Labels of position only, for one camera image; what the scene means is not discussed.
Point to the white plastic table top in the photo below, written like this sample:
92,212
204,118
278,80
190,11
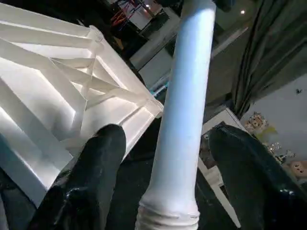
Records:
48,96

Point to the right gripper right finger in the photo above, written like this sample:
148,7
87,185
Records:
259,191

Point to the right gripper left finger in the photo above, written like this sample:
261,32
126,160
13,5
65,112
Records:
81,191

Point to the white plastic table leg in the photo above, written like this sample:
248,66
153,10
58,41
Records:
184,120

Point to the black work mat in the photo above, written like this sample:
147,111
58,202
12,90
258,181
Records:
127,191

